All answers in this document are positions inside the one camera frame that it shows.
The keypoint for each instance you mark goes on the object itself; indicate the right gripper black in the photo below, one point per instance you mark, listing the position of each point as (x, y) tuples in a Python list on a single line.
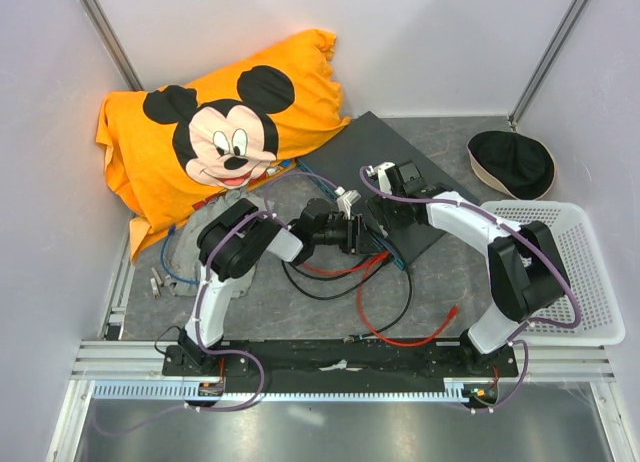
[(380, 207)]

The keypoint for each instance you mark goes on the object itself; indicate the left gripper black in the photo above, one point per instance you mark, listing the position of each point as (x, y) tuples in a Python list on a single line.
[(358, 239)]

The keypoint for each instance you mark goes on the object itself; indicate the dark grey network switch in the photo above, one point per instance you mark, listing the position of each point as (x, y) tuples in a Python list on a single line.
[(370, 157)]

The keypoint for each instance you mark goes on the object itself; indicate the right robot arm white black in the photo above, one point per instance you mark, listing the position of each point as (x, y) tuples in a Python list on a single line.
[(525, 270)]

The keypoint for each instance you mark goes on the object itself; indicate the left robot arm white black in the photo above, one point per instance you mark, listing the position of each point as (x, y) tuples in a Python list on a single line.
[(232, 244)]

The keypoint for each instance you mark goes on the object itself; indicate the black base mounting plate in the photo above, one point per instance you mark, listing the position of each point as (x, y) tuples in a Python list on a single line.
[(331, 364)]

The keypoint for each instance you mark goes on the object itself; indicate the black cap with beige brim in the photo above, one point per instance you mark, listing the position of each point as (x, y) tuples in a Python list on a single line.
[(512, 164)]

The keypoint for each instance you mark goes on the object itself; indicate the grey crumpled cloth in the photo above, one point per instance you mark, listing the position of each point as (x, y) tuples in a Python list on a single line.
[(184, 258)]

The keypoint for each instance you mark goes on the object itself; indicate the white perforated plastic basket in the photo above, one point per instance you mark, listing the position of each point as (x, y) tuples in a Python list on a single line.
[(601, 323)]

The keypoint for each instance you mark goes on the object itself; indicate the orange Mickey Mouse pillow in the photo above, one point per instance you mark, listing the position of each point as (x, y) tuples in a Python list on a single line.
[(169, 152)]

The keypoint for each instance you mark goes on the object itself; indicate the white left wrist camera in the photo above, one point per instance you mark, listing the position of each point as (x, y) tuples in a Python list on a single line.
[(345, 200)]

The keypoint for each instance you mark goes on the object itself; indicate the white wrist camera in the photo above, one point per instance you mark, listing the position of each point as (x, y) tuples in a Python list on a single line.
[(345, 200), (383, 174)]

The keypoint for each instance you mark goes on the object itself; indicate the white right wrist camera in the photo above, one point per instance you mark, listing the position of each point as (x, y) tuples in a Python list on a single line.
[(383, 174)]

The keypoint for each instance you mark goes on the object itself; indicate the white slotted cable duct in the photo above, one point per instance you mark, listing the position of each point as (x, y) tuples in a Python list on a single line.
[(197, 392)]

